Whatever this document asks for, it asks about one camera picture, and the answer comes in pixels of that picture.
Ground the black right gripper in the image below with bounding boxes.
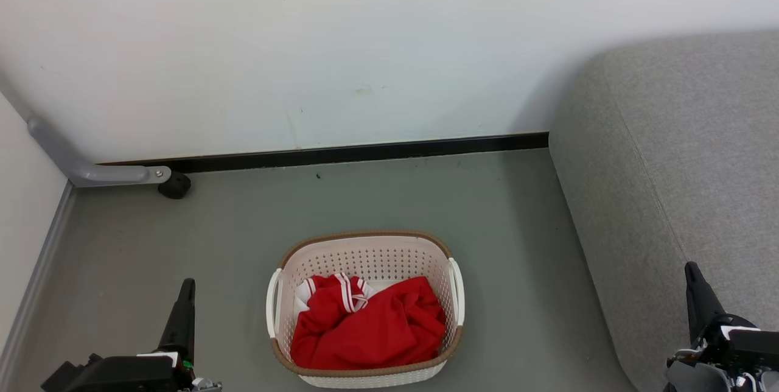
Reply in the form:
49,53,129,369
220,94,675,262
685,261,779,374

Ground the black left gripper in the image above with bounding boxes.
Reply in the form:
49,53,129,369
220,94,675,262
79,278,196,392

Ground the red garment with white trim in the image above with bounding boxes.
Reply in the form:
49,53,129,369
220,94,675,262
290,272,447,371

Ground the grey fabric sofa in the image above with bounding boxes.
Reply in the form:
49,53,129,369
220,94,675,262
548,30,779,392

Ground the grey baseboard strip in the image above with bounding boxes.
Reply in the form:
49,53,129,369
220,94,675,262
0,182,77,392

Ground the white laundry basket brown rim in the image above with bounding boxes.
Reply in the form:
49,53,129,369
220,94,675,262
266,230,466,389

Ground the black baseboard strip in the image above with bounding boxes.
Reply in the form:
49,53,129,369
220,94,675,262
100,131,550,173

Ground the black round frame foot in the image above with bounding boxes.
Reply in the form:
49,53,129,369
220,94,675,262
158,172,192,200

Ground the grey metal frame leg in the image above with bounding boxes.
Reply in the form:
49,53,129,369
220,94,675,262
26,115,172,188

